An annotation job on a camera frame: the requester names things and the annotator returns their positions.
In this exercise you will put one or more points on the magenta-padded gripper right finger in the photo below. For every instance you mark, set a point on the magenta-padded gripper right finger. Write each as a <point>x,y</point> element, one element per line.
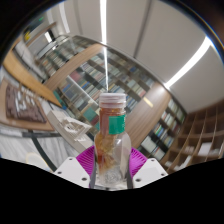
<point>148,170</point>

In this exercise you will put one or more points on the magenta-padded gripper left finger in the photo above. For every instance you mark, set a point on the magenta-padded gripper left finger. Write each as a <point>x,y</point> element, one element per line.
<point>71,170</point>

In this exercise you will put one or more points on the clear bottle with green label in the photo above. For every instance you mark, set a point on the clear bottle with green label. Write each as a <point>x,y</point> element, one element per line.
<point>112,150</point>

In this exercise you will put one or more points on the tall bookshelf with books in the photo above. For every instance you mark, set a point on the tall bookshelf with books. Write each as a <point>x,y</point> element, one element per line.
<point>96,73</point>
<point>163,133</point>

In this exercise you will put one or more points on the white architectural model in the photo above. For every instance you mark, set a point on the white architectural model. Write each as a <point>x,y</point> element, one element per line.
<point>68,128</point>

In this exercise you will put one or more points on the ceiling light strip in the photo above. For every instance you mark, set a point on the ceiling light strip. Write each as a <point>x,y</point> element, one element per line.
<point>190,63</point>

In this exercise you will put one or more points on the brown model on wooden board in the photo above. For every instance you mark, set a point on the brown model on wooden board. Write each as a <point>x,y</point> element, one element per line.
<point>23,106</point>

